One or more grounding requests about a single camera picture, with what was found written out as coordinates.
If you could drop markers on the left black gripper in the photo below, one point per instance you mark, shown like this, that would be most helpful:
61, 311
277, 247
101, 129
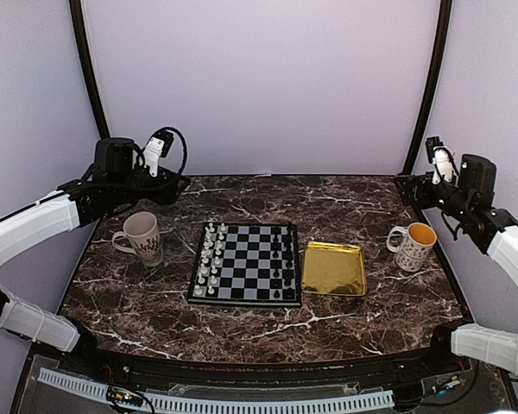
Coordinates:
166, 193

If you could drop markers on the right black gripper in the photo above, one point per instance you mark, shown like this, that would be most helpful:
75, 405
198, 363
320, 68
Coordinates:
413, 181

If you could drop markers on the black white chess board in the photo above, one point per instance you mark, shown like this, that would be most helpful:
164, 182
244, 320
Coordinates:
242, 265

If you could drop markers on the gold metal tray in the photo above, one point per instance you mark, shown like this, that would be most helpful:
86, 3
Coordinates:
334, 269

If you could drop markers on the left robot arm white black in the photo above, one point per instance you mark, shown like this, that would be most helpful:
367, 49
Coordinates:
121, 175

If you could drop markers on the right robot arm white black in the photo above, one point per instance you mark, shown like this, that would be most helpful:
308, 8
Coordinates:
466, 194

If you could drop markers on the tall cactus print mug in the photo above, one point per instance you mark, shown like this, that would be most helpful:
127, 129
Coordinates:
141, 237

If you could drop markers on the yellow inside cactus mug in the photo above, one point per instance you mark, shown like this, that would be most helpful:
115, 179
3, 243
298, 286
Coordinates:
411, 245

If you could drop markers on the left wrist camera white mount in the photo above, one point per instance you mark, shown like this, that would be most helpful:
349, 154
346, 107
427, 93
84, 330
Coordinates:
157, 147

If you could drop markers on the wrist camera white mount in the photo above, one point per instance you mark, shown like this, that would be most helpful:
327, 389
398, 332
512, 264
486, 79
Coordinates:
157, 147
442, 161

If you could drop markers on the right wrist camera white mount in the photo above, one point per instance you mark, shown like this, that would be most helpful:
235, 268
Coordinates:
442, 161

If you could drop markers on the right black frame post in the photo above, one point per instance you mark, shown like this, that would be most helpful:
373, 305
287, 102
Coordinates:
432, 80

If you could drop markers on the black frame post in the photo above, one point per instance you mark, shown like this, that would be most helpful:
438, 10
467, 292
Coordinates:
85, 60
432, 80

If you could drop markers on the black front rail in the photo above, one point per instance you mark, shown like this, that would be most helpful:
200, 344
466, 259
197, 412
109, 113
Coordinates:
381, 370

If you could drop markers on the left black frame post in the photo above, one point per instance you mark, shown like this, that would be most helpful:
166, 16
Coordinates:
85, 60

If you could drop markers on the white slotted cable duct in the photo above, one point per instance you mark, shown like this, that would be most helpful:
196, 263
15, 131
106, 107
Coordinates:
150, 402

